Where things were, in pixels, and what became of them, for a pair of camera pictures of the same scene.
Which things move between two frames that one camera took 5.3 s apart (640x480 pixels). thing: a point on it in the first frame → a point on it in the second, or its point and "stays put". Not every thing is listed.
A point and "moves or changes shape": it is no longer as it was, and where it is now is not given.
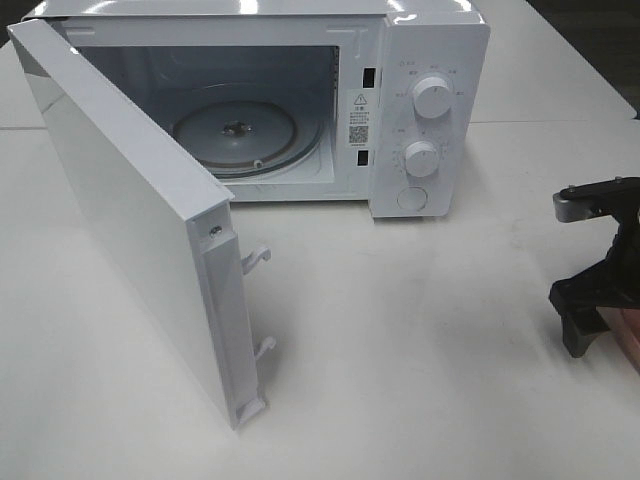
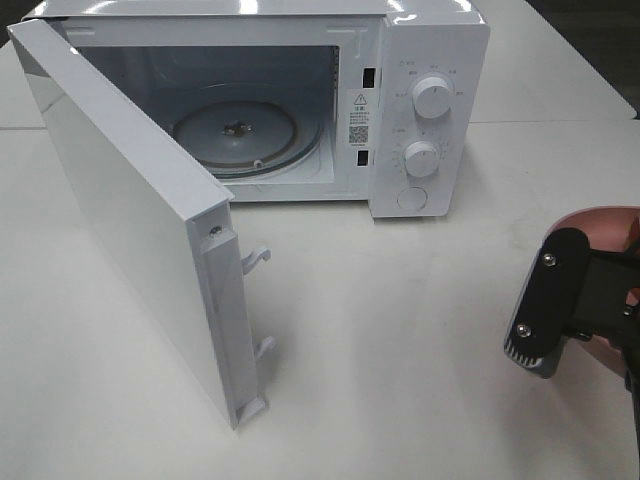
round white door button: [412, 197] stays put
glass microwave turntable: [244, 139] stays put
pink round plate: [625, 323] moves or changes shape
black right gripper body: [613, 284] → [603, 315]
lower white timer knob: [421, 158] stays put
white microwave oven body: [378, 102] stays put
